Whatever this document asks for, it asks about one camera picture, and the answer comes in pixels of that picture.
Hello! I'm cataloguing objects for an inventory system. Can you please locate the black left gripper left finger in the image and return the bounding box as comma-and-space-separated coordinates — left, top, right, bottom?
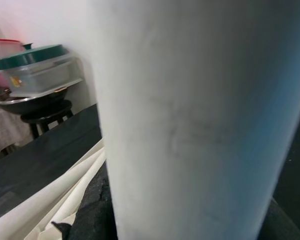
51, 169, 117, 240

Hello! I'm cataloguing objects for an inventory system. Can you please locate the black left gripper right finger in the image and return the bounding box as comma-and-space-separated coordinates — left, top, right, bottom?
258, 197, 300, 240

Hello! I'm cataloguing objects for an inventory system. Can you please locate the white plastic table leg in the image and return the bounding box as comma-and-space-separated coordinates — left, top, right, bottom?
86, 0, 300, 240

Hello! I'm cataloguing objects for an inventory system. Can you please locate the white plastic table top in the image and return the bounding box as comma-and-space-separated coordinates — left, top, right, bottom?
0, 147, 111, 240

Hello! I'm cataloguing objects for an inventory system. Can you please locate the beige towel cloth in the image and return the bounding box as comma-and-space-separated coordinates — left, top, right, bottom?
0, 108, 34, 159

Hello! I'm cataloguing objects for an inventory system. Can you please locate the black round basin stand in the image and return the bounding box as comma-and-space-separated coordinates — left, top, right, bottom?
0, 86, 75, 140

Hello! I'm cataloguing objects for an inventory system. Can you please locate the clear plastic storage box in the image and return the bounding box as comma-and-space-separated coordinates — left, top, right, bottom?
0, 44, 84, 97

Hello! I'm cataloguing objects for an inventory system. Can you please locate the pink container with red lid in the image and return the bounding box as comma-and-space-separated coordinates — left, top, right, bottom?
0, 38, 26, 89

